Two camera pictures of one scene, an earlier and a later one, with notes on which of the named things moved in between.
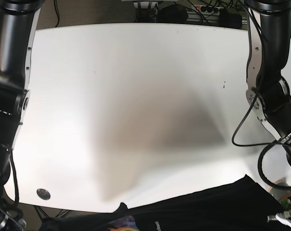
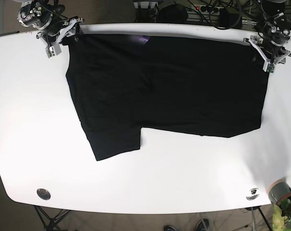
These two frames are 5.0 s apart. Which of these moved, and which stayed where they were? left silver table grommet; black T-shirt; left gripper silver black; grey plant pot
Moved: black T-shirt; left gripper silver black
Stayed: grey plant pot; left silver table grommet
